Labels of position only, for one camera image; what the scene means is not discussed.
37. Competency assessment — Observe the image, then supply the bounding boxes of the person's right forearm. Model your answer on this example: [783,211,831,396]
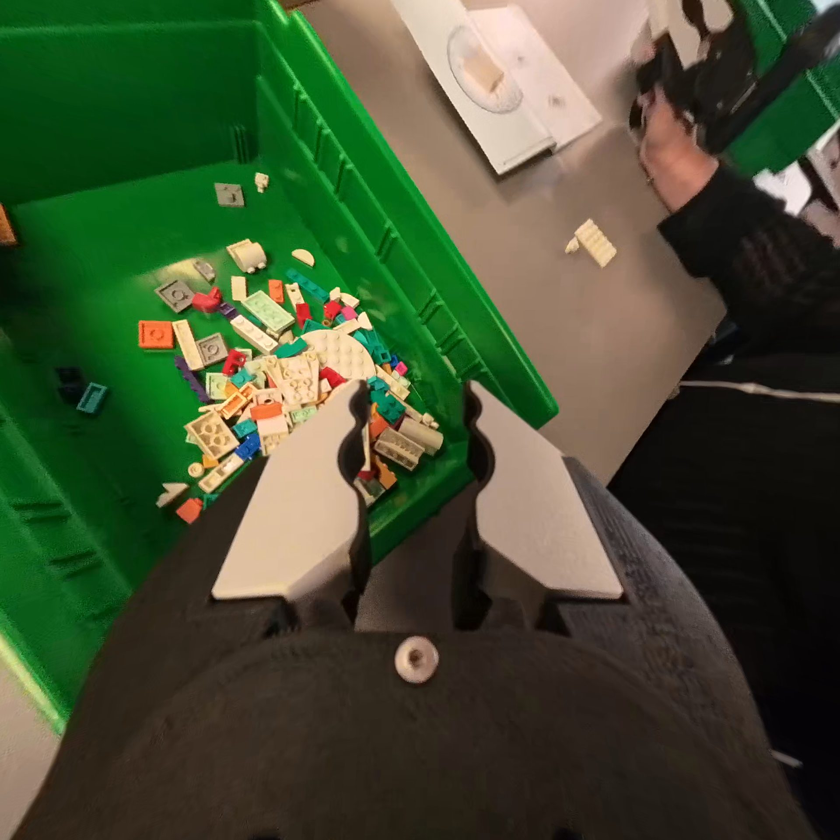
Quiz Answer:
[658,161,840,358]

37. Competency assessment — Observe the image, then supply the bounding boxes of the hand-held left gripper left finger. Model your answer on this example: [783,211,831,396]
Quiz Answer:
[210,379,374,610]

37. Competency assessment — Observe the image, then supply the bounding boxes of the white instruction booklet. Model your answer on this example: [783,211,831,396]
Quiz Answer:
[392,0,602,176]

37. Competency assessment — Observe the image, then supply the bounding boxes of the person's right hand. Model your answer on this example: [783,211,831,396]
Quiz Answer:
[629,36,721,214]

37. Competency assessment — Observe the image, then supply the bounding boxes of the cream curved lego brick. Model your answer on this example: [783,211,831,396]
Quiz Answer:
[226,239,268,273]

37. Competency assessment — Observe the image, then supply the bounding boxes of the person's dark pants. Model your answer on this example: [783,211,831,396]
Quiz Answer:
[607,354,840,840]

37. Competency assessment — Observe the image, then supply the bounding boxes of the cream rectangular lego plate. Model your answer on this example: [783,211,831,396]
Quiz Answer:
[574,218,618,269]

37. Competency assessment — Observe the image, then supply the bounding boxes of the white cable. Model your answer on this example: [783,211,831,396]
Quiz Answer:
[679,379,840,403]

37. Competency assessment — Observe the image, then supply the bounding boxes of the green plastic bin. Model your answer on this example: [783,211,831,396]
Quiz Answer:
[725,0,840,175]
[0,0,560,736]

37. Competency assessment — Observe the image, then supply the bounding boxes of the pile of mixed lego pieces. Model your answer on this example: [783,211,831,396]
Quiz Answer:
[138,266,446,526]

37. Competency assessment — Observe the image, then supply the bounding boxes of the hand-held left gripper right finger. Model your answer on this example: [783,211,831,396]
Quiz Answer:
[465,381,624,626]

